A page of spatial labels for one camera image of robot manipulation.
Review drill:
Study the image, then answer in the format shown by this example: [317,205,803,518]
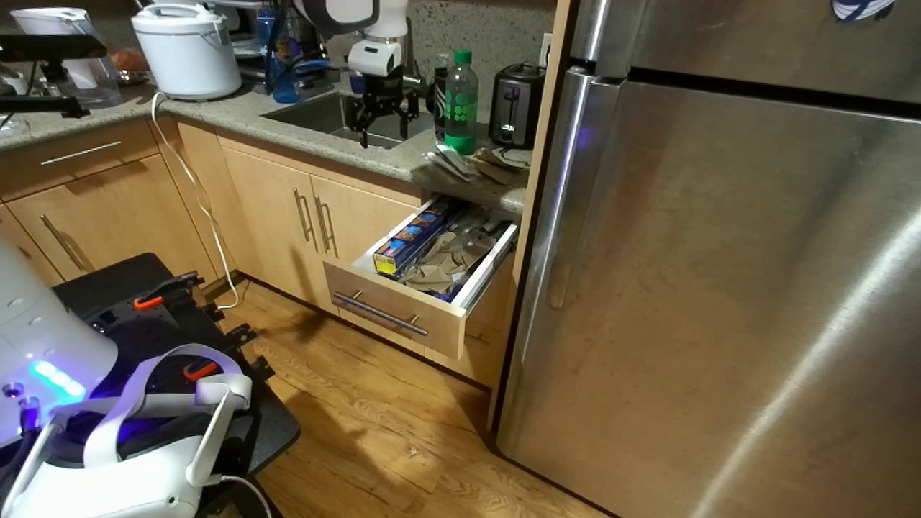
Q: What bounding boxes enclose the steel kitchen sink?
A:
[258,88,435,153]

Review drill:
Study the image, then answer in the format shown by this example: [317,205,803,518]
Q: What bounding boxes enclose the crumpled brown paper bags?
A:
[396,209,511,301]

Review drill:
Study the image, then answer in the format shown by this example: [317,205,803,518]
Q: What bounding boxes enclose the blue foil box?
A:
[370,198,462,282]

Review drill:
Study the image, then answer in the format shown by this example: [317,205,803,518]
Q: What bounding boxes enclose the clear plastic container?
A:
[64,54,125,108]

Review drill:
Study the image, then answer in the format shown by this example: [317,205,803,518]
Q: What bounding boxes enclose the white and brown paper stack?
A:
[410,140,531,209]

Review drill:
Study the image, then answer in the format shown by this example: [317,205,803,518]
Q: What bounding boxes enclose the white drawer with wooden front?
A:
[320,195,520,365]

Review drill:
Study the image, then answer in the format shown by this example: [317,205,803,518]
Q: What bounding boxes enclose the white rice cooker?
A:
[128,0,243,104]

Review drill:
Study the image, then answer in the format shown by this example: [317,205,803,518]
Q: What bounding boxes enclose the metal bar drawer handle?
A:
[327,287,431,340]

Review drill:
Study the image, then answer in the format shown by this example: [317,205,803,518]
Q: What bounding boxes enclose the stainless steel refrigerator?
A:
[494,0,921,518]

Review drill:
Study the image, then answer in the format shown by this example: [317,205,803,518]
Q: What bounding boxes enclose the white VR headset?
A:
[0,343,255,518]

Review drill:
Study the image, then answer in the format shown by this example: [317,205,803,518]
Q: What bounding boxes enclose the black orange clamp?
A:
[174,352,277,389]
[113,270,206,326]

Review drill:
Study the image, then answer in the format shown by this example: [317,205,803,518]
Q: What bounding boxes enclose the wide wooden cabinet drawer front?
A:
[0,118,161,198]

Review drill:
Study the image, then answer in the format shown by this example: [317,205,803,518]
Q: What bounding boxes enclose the metal cabinet door handle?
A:
[291,186,317,251]
[313,195,338,258]

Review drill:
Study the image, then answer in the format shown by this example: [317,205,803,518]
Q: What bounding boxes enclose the black toaster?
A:
[487,59,547,153]

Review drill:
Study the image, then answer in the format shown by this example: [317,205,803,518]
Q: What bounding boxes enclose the large wooden cabinet door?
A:
[3,160,218,285]

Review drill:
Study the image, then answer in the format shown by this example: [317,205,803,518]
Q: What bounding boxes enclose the white power cable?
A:
[147,88,243,313]

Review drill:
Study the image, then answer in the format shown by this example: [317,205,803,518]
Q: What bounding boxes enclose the slanted metal cabinet handle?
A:
[38,212,94,272]

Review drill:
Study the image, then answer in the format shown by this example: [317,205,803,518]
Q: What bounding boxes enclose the white headset cable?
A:
[203,471,277,518]

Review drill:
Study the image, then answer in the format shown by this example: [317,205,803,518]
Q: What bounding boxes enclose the clear plastic bottle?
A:
[425,52,451,126]

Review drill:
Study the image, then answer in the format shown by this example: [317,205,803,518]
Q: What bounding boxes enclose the green plastic bottle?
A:
[438,49,481,157]

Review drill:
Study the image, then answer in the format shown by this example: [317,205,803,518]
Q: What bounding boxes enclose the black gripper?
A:
[341,72,425,150]

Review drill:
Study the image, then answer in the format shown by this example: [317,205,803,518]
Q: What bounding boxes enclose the long metal cabinet drawer handle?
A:
[38,137,125,170]

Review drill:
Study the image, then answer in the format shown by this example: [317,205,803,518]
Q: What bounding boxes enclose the tall wooden side panel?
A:
[484,0,577,441]

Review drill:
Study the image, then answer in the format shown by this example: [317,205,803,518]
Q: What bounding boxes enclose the blue white fridge magnet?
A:
[829,0,898,22]

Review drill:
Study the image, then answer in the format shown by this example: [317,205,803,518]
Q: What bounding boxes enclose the white rounded device blue light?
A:
[0,239,120,448]

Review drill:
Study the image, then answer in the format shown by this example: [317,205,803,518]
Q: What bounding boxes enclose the black flat device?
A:
[0,31,110,62]

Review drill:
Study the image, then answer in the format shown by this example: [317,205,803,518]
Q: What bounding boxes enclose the blue dish soap bottle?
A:
[255,3,333,107]

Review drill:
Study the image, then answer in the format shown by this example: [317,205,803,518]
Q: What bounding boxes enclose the white box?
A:
[9,5,94,39]

